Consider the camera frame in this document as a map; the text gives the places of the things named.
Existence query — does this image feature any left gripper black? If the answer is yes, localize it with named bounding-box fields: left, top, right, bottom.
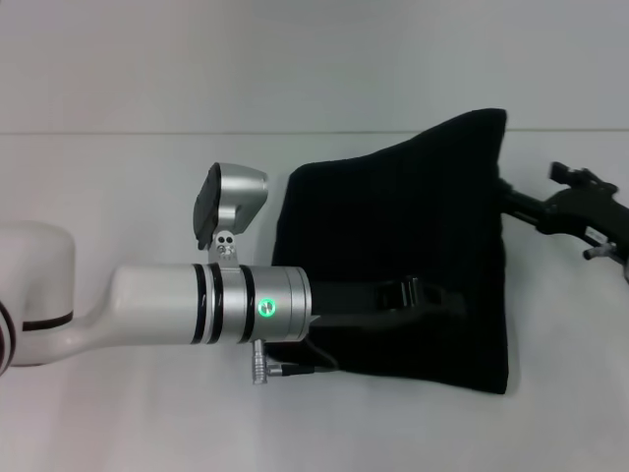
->
left=305, top=275, right=467, bottom=329

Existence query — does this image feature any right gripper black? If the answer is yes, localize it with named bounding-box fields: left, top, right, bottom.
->
left=497, top=160, right=629, bottom=243

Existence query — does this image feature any black shirt with FREE print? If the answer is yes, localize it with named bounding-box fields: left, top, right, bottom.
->
left=269, top=106, right=510, bottom=397

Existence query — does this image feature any right arm silver cable connector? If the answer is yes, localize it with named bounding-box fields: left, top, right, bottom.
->
left=581, top=239, right=616, bottom=263

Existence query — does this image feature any left arm cable with connector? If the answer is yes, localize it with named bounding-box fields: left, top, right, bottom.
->
left=252, top=314, right=346, bottom=387

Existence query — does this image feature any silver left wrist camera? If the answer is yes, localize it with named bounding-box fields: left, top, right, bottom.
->
left=191, top=161, right=270, bottom=272

